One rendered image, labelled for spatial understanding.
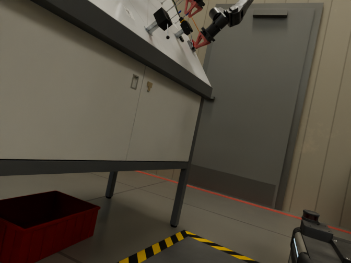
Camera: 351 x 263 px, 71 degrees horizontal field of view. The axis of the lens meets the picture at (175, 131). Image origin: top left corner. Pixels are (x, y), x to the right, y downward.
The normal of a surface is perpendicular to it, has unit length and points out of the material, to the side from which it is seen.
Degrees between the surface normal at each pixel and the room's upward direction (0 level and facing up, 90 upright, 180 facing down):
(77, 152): 90
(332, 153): 90
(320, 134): 90
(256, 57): 90
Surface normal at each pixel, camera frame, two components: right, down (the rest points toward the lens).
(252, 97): -0.37, -0.08
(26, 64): 0.84, 0.17
